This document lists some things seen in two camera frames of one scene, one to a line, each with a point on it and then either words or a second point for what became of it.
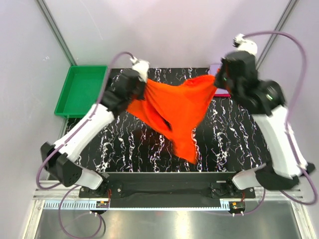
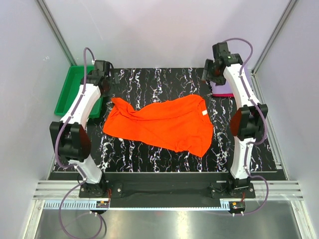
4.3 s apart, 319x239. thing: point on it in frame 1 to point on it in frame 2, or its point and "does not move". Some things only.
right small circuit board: [239, 205] does not move
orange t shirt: [177, 109] to [180, 125]
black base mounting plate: [167, 189] does not move
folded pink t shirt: [222, 95] does not move
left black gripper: [142, 96] to [116, 78]
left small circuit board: [102, 204] does not move
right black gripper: [218, 80] to [208, 65]
